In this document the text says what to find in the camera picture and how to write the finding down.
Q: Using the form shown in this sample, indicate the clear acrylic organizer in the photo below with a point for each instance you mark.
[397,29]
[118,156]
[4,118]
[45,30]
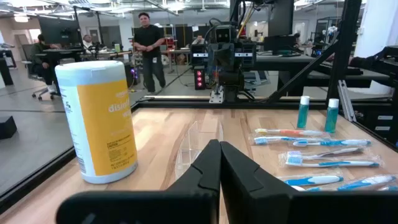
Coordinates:
[192,146]

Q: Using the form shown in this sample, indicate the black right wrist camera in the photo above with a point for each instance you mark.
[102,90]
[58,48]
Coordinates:
[223,34]

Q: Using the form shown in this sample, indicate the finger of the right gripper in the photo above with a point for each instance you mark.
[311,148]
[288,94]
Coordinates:
[229,59]
[215,59]

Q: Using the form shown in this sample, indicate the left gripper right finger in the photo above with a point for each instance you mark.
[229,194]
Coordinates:
[280,208]

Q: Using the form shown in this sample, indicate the silver aluminium extrusion piece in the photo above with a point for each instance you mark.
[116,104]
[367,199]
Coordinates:
[345,99]

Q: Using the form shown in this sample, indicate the purple white toothbrush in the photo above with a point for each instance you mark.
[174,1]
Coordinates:
[329,152]

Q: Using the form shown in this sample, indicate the black cabinet white labels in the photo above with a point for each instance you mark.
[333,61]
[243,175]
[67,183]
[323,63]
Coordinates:
[373,124]

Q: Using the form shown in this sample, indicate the large black monitor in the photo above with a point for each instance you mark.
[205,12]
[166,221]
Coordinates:
[59,31]

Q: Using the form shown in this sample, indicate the computer tower red lights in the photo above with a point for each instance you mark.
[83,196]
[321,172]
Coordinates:
[199,77]

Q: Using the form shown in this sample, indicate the black monitor back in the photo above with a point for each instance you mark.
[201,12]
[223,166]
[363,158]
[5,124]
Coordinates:
[281,18]

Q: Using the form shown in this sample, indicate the black floor box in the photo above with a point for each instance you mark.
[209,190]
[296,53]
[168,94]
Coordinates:
[7,127]

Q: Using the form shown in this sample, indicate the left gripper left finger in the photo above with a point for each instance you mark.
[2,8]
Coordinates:
[140,207]

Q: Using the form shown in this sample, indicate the black work desk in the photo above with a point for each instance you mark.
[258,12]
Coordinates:
[280,60]

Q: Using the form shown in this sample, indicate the grey office chair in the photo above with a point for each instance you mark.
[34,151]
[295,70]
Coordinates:
[29,68]

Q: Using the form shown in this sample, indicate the orange white toothbrush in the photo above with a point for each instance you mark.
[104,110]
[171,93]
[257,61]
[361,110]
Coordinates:
[289,132]

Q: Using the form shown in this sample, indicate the person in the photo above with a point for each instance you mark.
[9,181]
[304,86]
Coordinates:
[149,40]
[87,42]
[198,40]
[40,53]

